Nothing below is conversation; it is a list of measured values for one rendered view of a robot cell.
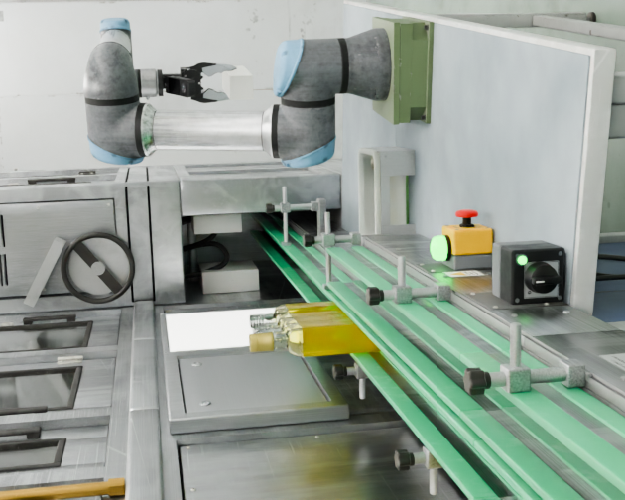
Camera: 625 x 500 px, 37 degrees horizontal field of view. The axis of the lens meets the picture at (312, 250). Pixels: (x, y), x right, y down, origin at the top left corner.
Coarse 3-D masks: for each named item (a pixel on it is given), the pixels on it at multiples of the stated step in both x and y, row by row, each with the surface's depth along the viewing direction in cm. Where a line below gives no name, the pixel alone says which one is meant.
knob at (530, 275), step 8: (536, 264) 133; (544, 264) 132; (528, 272) 133; (536, 272) 132; (544, 272) 132; (552, 272) 132; (528, 280) 133; (536, 280) 131; (544, 280) 131; (552, 280) 131; (560, 280) 131; (528, 288) 134; (536, 288) 132; (544, 288) 132; (552, 288) 133
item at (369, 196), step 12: (360, 156) 223; (360, 168) 224; (360, 180) 224; (372, 180) 224; (360, 192) 225; (372, 192) 225; (360, 204) 225; (372, 204) 225; (360, 216) 225; (372, 216) 226; (360, 228) 226; (372, 228) 226
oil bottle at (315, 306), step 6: (282, 306) 196; (288, 306) 196; (294, 306) 196; (300, 306) 195; (306, 306) 195; (312, 306) 195; (318, 306) 195; (324, 306) 195; (330, 306) 195; (336, 306) 195; (276, 312) 194; (282, 312) 193; (276, 318) 194
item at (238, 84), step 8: (224, 72) 257; (232, 72) 249; (240, 72) 249; (248, 72) 249; (224, 80) 258; (232, 80) 243; (240, 80) 243; (248, 80) 243; (224, 88) 259; (232, 88) 243; (240, 88) 244; (248, 88) 244; (232, 96) 244; (240, 96) 244; (248, 96) 245
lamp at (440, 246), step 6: (432, 240) 165; (438, 240) 163; (444, 240) 163; (432, 246) 164; (438, 246) 163; (444, 246) 163; (450, 246) 163; (432, 252) 164; (438, 252) 163; (444, 252) 163; (450, 252) 163; (438, 258) 164; (444, 258) 164
